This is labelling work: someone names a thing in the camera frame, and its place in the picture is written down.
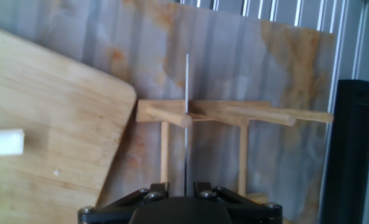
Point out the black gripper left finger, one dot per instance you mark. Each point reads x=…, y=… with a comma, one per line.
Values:
x=122, y=205

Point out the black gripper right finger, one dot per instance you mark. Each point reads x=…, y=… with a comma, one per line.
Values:
x=243, y=208

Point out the steel cleaver knife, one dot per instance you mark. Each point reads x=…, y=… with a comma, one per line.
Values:
x=186, y=81

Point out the wooden peg knife rack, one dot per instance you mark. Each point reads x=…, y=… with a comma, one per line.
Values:
x=159, y=107

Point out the wooden cutting board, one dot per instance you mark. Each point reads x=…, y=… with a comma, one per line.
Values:
x=63, y=109

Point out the black rectangular block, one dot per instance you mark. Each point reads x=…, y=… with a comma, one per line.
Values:
x=349, y=155

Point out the white scallion stalk piece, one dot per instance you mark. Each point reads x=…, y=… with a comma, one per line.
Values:
x=3, y=142

